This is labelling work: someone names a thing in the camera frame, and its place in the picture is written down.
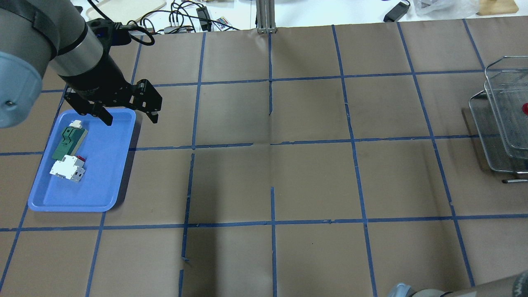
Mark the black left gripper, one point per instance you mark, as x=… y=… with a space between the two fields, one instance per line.
x=95 y=81

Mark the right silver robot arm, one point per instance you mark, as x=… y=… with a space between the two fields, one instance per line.
x=512 y=286

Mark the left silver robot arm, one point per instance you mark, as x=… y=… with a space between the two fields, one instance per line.
x=38 y=34

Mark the blue plastic tray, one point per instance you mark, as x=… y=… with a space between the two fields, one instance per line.
x=87 y=180

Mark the white circuit breaker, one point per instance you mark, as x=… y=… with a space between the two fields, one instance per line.
x=69 y=167

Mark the black power adapter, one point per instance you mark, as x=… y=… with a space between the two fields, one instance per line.
x=397 y=12

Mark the clear plastic bag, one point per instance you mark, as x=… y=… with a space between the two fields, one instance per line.
x=449 y=9

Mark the wooden board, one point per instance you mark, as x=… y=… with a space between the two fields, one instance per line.
x=497 y=7

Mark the green and white switch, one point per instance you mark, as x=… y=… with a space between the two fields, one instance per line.
x=70 y=140

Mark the aluminium frame post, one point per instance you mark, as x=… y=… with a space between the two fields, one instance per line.
x=265 y=16

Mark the wire mesh shelf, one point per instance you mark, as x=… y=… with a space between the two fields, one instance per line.
x=497 y=112

